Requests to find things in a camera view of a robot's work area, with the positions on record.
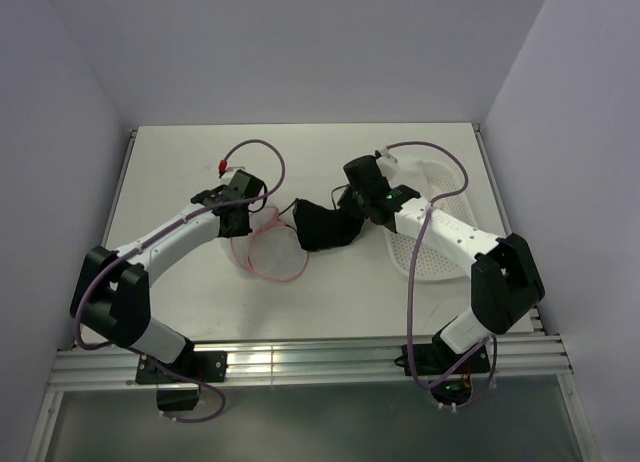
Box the white mesh laundry bag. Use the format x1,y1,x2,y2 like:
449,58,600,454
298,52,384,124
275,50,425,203
220,206,309,283

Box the black bra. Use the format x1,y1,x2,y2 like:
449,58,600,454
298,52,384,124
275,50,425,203
280,184,365,252

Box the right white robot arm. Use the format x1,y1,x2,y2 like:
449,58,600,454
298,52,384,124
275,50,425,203
340,155,545,372

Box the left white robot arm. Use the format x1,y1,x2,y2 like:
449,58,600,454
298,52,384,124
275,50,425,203
70,169,265,381

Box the white perforated plastic basket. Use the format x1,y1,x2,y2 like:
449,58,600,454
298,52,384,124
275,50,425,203
384,155,477,283

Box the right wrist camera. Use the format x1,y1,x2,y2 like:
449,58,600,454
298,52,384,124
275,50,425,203
374,147,415,178

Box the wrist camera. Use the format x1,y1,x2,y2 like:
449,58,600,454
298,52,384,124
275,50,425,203
374,147,415,178
218,159,246,183

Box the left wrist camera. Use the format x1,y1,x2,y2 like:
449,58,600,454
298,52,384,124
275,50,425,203
218,159,246,183

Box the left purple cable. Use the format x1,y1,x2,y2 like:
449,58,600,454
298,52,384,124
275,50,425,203
74,139,287,426

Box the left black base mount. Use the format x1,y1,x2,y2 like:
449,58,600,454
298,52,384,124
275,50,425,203
135,351,228,385

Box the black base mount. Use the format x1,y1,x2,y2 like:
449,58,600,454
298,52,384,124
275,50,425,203
394,343,491,377
135,351,228,385

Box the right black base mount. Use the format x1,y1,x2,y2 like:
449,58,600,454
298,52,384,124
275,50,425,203
394,343,491,377

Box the aluminium mounting rail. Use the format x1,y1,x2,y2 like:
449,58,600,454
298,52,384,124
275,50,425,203
46,333,572,392

